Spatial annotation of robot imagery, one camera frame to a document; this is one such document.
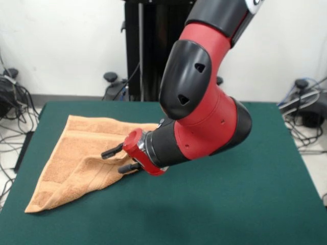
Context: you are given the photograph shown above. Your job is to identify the dark green table cloth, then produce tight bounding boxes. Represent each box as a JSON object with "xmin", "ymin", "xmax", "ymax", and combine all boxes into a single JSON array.
[{"xmin": 0, "ymin": 101, "xmax": 327, "ymax": 245}]

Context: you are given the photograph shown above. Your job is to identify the tan terry towel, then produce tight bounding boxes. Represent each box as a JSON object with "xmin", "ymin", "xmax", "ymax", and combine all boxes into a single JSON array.
[{"xmin": 24, "ymin": 114, "xmax": 160, "ymax": 213}]

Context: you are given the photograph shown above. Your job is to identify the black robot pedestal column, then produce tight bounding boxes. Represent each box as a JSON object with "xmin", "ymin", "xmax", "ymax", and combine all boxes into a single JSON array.
[{"xmin": 120, "ymin": 0, "xmax": 200, "ymax": 102}]

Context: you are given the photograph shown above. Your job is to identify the tangled black floor cables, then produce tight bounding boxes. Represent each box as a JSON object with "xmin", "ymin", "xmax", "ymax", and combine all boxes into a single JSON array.
[
  {"xmin": 283, "ymin": 117, "xmax": 327, "ymax": 154},
  {"xmin": 0, "ymin": 51, "xmax": 40, "ymax": 207}
]

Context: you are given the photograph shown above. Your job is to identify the blue cable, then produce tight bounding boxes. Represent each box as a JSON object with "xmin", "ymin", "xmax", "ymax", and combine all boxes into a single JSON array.
[{"xmin": 277, "ymin": 77, "xmax": 327, "ymax": 107}]

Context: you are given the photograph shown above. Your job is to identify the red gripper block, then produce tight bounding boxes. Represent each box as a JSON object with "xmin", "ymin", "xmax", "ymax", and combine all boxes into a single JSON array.
[{"xmin": 101, "ymin": 128, "xmax": 169, "ymax": 177}]

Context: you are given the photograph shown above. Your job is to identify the black floor base foot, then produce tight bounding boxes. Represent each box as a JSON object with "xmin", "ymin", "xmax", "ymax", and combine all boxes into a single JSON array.
[
  {"xmin": 0, "ymin": 68, "xmax": 20, "ymax": 118},
  {"xmin": 279, "ymin": 78, "xmax": 327, "ymax": 128}
]

